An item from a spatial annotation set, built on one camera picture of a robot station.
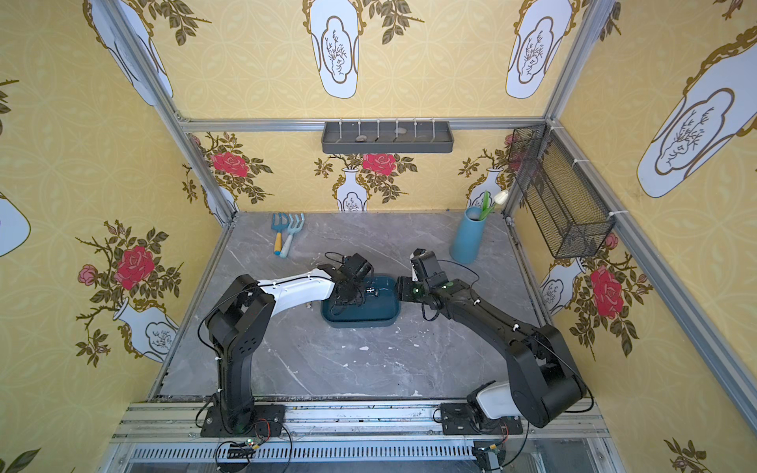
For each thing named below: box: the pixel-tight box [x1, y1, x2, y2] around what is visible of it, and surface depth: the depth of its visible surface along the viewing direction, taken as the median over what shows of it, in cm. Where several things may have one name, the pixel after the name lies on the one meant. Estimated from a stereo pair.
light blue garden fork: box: [278, 212, 305, 259], surface depth 119 cm
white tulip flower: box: [479, 189, 509, 221], surface depth 85 cm
